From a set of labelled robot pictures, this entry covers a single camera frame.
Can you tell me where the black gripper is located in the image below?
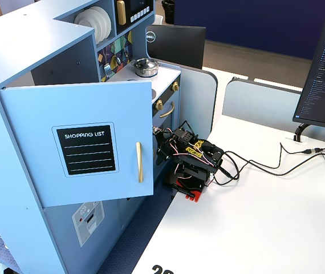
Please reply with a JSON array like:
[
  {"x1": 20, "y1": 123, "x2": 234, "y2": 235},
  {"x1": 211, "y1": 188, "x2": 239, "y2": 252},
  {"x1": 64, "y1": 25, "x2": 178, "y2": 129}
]
[{"x1": 155, "y1": 132, "x2": 184, "y2": 167}]

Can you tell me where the blue toy kitchen cabinet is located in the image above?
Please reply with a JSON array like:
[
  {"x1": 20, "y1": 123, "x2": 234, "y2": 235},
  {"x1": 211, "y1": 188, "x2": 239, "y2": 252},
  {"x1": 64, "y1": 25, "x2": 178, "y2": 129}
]
[{"x1": 0, "y1": 0, "x2": 182, "y2": 274}]

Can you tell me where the red table clamp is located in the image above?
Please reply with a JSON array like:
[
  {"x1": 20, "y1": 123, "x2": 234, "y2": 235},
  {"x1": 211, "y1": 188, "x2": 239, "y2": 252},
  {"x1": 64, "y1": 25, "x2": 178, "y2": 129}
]
[{"x1": 176, "y1": 187, "x2": 204, "y2": 204}]

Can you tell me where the grey desk divider panel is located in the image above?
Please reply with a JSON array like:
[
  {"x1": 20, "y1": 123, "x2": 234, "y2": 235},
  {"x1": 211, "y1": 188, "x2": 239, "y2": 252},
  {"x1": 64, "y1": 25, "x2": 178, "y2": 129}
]
[
  {"x1": 221, "y1": 76, "x2": 303, "y2": 127},
  {"x1": 162, "y1": 58, "x2": 219, "y2": 135}
]

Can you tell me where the blue door with shopping list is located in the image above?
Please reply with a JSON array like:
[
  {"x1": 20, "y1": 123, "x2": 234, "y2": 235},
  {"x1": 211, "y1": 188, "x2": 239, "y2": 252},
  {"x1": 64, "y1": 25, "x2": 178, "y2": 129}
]
[{"x1": 0, "y1": 80, "x2": 155, "y2": 208}]

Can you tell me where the silver toy pot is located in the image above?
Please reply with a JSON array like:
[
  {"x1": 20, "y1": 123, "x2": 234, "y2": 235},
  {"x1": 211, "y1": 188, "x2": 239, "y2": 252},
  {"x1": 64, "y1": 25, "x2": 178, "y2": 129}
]
[{"x1": 134, "y1": 66, "x2": 159, "y2": 78}]

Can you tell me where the silver pot lid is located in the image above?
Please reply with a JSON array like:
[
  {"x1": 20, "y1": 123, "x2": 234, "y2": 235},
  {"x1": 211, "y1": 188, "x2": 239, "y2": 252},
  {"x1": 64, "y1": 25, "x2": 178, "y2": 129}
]
[{"x1": 131, "y1": 58, "x2": 160, "y2": 71}]

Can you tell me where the black Dell monitor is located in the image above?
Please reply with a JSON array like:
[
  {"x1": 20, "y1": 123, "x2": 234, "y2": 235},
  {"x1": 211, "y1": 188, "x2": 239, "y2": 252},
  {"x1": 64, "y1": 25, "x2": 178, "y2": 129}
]
[{"x1": 145, "y1": 24, "x2": 207, "y2": 70}]

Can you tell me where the black trash bin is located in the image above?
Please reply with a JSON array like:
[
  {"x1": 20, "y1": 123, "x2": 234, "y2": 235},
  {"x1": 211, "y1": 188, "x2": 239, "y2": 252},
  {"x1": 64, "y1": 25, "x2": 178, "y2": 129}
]
[{"x1": 161, "y1": 0, "x2": 176, "y2": 25}]

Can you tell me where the white plate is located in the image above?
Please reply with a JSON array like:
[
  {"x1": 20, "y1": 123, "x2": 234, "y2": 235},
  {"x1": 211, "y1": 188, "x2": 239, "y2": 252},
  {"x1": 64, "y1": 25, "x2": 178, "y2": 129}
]
[
  {"x1": 86, "y1": 7, "x2": 105, "y2": 43},
  {"x1": 95, "y1": 6, "x2": 112, "y2": 41},
  {"x1": 74, "y1": 10, "x2": 95, "y2": 31}
]

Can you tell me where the black toy microwave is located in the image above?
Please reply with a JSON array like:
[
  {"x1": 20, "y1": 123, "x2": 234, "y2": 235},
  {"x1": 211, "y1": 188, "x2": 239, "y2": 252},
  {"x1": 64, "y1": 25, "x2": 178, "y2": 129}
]
[{"x1": 113, "y1": 0, "x2": 155, "y2": 35}]

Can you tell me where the gold cabinet door handle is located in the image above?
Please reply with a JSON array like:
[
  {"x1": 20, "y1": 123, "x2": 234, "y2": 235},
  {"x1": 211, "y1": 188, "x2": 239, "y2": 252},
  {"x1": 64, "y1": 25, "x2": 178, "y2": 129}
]
[{"x1": 135, "y1": 142, "x2": 144, "y2": 184}]

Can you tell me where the gold oven handle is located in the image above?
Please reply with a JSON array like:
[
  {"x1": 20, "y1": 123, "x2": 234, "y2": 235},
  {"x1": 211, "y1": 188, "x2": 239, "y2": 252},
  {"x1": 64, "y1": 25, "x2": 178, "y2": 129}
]
[{"x1": 159, "y1": 102, "x2": 176, "y2": 119}]

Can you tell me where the black cable with connector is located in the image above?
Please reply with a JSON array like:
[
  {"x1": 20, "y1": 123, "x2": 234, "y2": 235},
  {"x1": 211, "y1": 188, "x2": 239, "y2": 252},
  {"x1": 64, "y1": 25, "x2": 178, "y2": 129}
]
[{"x1": 222, "y1": 141, "x2": 325, "y2": 178}]

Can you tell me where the gold microwave handle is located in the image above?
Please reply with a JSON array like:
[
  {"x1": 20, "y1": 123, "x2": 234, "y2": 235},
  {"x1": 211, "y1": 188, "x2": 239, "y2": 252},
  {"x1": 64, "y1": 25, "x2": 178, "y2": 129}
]
[{"x1": 116, "y1": 0, "x2": 127, "y2": 26}]

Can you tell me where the dark blue partition wall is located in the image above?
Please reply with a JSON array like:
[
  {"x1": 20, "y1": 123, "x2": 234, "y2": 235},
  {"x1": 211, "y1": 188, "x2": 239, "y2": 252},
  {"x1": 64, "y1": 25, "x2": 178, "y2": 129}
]
[{"x1": 173, "y1": 0, "x2": 325, "y2": 61}]

